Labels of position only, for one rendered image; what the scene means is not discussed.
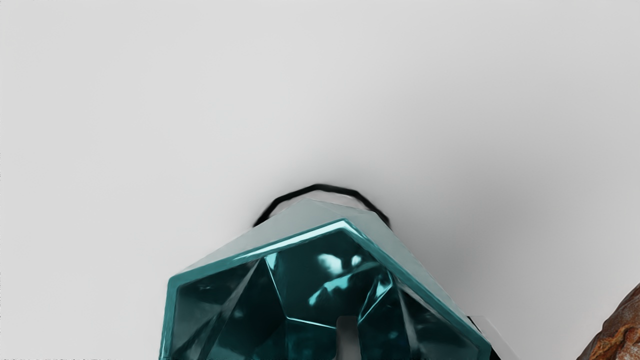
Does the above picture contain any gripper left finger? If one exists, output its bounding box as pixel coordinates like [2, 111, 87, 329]
[335, 315, 362, 360]

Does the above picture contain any rusty brown lumpy object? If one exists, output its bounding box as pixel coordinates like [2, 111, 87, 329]
[577, 282, 640, 360]

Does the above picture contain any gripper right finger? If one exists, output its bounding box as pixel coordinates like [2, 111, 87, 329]
[467, 314, 508, 360]

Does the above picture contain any teal faceted mug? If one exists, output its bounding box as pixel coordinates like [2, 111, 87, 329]
[159, 198, 493, 360]

